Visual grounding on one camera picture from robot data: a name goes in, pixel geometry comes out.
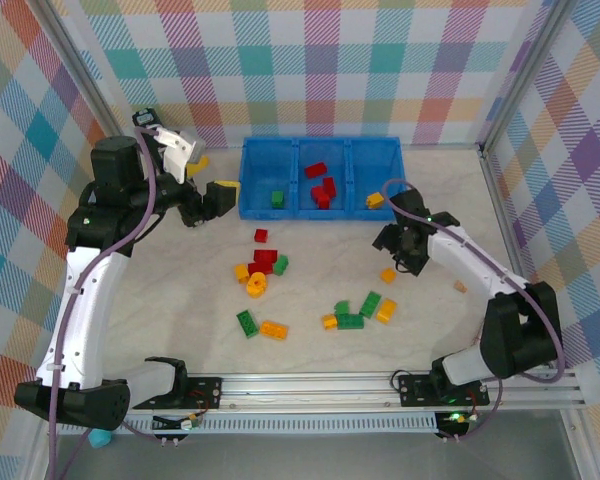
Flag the round yellow lego piece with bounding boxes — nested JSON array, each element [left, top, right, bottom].
[[246, 272, 269, 299]]

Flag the blue plastic bin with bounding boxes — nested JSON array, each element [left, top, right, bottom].
[[347, 137, 407, 222], [237, 135, 301, 220], [292, 137, 355, 221]]

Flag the black board with metal hardware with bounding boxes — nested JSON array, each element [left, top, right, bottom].
[[132, 107, 160, 129]]

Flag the blue three-compartment bin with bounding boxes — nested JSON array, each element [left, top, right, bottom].
[[199, 141, 483, 151]]

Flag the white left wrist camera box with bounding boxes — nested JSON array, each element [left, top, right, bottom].
[[154, 126, 205, 185]]

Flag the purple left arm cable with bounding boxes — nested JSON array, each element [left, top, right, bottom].
[[44, 127, 201, 480]]

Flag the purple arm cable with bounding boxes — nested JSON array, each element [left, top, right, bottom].
[[44, 127, 201, 480], [382, 179, 566, 444]]

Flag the aluminium side frame rail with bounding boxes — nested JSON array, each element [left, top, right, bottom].
[[479, 147, 556, 370]]

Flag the aluminium frame post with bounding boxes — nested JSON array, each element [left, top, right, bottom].
[[38, 0, 136, 151], [478, 0, 577, 156]]

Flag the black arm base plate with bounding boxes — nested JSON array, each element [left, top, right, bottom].
[[397, 372, 492, 409], [179, 375, 225, 412]]

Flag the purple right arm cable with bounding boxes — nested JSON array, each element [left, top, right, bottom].
[[382, 179, 566, 444]]

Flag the aluminium mounting rail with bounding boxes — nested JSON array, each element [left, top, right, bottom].
[[124, 370, 587, 416]]

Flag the small wired connector board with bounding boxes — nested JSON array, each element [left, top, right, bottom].
[[434, 409, 481, 444], [152, 412, 204, 446]]

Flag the grey slotted cable duct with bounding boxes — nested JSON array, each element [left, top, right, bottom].
[[59, 415, 444, 437]]

